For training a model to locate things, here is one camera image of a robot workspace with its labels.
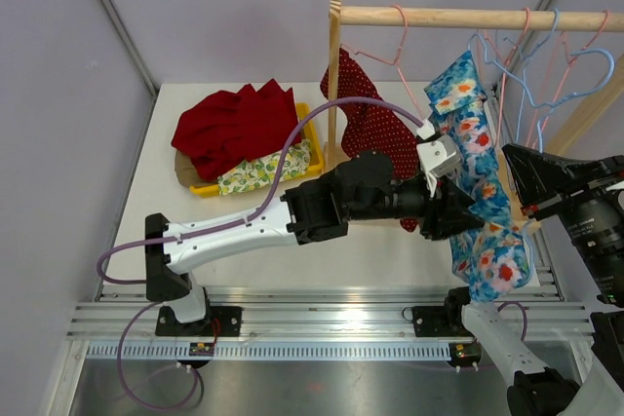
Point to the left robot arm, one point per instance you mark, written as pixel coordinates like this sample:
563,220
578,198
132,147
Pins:
318,210

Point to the tan khaki skirt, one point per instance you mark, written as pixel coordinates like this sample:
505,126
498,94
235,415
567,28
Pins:
185,171

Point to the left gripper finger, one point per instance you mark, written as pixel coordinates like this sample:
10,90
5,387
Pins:
451,199
439,227

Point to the pink hanger of tan skirt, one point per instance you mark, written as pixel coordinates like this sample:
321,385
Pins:
535,137

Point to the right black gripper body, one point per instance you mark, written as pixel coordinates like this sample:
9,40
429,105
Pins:
597,176

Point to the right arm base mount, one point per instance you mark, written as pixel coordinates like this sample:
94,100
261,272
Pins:
444,321

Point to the yellow plastic tray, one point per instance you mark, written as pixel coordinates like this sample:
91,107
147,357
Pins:
210,189

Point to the lemon print skirt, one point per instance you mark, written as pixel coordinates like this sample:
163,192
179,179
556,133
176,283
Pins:
260,172

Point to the red polka dot skirt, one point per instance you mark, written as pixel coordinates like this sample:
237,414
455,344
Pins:
370,127

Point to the plain red skirt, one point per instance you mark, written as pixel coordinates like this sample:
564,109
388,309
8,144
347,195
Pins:
225,128

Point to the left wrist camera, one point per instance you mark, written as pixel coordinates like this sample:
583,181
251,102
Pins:
437,153

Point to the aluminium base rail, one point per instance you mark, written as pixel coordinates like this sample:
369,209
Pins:
355,324

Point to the pink hanger of red skirt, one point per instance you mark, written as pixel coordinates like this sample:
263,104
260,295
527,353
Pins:
504,61

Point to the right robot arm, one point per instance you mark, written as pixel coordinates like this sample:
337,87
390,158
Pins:
533,387

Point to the blue hanger of lemon skirt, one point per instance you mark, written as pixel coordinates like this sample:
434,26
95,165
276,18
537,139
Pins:
533,42

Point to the pink hanger of dotted skirt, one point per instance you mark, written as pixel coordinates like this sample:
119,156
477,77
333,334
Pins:
396,61

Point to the blue floral skirt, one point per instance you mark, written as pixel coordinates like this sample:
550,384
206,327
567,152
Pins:
492,259

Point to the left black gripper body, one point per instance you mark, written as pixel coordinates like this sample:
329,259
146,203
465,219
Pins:
422,198

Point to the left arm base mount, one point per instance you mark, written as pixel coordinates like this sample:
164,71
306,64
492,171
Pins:
218,321

